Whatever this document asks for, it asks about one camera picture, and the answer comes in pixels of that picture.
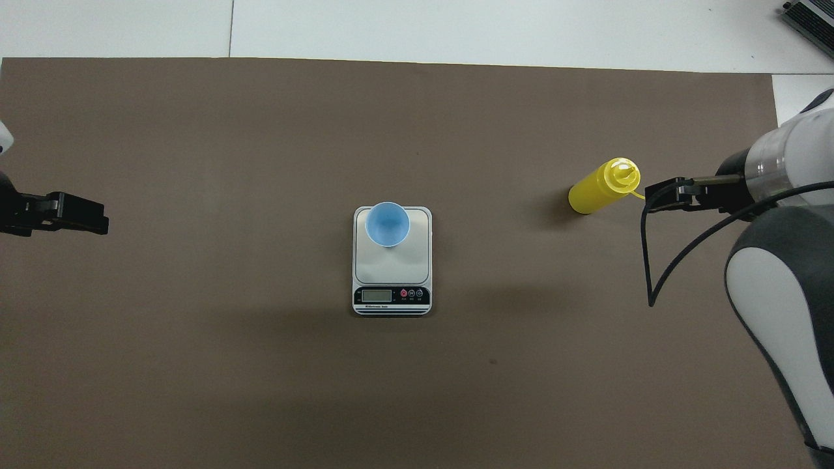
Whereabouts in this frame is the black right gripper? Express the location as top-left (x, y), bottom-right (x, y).
top-left (644, 150), bottom-right (756, 216)

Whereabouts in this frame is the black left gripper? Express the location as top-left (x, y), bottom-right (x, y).
top-left (0, 171), bottom-right (109, 236)

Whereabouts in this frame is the yellow squeeze bottle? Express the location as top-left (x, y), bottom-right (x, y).
top-left (569, 158), bottom-right (647, 215)

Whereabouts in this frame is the blue plastic cup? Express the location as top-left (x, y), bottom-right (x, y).
top-left (365, 201), bottom-right (411, 248)

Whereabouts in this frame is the silver digital kitchen scale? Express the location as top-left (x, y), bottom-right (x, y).
top-left (352, 206), bottom-right (433, 317)

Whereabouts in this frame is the grey ribbed metal device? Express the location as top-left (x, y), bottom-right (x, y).
top-left (782, 0), bottom-right (834, 59)

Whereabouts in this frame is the brown table mat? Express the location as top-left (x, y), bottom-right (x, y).
top-left (0, 57), bottom-right (816, 469)

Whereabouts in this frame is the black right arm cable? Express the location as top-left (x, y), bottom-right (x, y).
top-left (641, 175), bottom-right (834, 307)

